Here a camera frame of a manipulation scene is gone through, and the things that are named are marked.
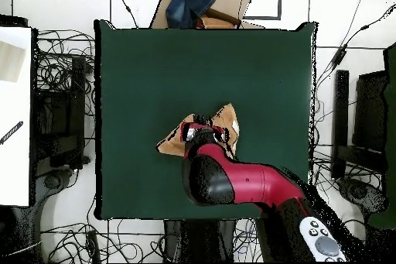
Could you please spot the peach terry towel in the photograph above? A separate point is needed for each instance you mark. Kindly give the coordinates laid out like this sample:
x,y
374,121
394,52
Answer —
x,y
171,146

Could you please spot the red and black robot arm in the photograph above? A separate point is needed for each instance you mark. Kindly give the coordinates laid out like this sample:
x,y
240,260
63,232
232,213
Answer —
x,y
256,180

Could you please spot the dark green table cloth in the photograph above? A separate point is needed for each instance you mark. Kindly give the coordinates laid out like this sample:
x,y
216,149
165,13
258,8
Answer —
x,y
139,75

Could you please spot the orange cloth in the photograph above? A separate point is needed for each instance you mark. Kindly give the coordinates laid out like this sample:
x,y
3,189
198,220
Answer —
x,y
216,24

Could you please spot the black equipment stand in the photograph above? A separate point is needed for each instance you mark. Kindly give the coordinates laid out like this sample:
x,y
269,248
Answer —
x,y
77,75

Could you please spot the blue jeans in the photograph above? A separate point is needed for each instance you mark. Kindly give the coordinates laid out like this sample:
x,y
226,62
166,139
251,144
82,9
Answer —
x,y
185,4

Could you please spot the office chair base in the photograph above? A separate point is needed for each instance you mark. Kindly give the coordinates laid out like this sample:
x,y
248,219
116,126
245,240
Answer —
x,y
359,192
52,182

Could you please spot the black power strip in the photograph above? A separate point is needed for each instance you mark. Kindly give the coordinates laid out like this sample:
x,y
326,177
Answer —
x,y
93,245

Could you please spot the black striped tool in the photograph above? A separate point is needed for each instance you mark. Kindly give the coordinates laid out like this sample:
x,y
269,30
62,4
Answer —
x,y
12,131

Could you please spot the white table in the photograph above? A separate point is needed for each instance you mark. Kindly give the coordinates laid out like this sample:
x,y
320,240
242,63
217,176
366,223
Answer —
x,y
15,168

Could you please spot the black panel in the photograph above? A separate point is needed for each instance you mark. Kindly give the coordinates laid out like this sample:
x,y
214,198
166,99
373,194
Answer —
x,y
369,112

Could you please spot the beige block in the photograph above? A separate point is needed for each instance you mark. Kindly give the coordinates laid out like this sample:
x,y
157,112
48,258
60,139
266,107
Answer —
x,y
10,62

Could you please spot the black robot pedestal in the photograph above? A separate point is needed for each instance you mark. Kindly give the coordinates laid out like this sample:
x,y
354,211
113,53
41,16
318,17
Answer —
x,y
201,242

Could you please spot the black upright post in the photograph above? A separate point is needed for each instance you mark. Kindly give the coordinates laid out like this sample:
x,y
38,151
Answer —
x,y
340,106

